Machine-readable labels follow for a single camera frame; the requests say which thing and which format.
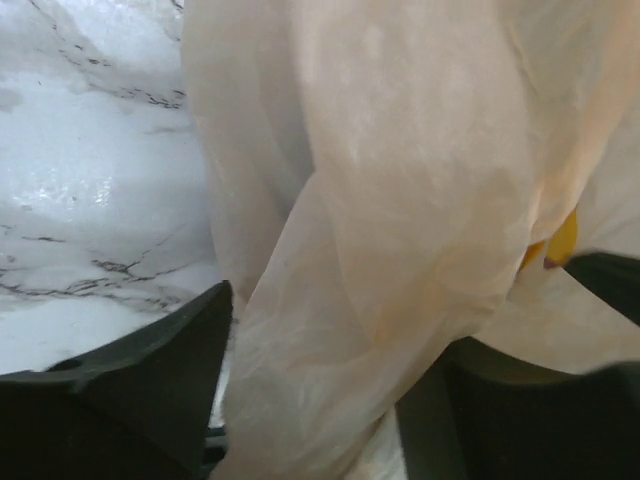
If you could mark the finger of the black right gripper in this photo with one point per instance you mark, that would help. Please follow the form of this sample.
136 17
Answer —
615 279

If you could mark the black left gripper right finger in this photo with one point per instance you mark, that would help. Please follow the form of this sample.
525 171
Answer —
480 414

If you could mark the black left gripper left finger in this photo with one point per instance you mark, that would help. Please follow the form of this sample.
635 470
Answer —
136 408

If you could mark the translucent orange plastic bag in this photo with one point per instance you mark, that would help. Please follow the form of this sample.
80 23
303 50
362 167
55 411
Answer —
388 177

